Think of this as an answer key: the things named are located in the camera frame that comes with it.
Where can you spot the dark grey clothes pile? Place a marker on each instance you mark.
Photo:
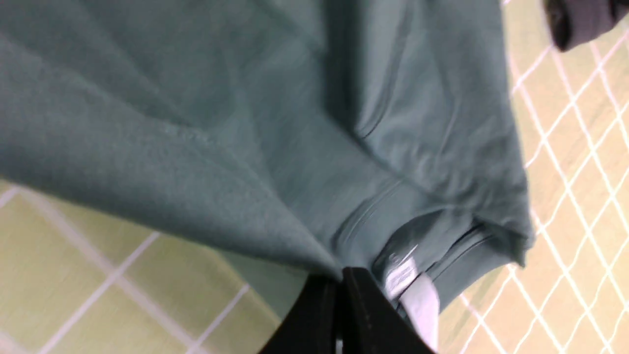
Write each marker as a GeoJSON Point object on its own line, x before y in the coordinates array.
{"type": "Point", "coordinates": [572, 23]}

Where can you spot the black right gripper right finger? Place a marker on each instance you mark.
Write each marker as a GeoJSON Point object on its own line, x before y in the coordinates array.
{"type": "Point", "coordinates": [370, 324]}

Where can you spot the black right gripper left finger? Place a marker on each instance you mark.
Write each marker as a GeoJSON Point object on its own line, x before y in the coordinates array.
{"type": "Point", "coordinates": [309, 327]}

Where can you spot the green long-sleeve top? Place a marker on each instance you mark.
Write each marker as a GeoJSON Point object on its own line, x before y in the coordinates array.
{"type": "Point", "coordinates": [319, 134]}

